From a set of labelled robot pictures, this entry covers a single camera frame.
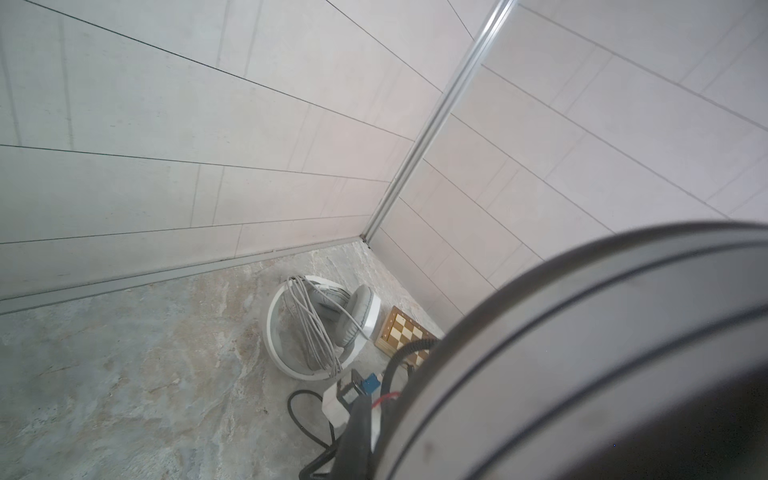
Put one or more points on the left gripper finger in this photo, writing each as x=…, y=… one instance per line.
x=352, y=458

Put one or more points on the white grey headphones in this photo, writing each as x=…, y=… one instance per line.
x=314, y=328

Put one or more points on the black white headphones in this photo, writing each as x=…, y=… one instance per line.
x=639, y=356

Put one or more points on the wooden chessboard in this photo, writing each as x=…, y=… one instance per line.
x=399, y=330

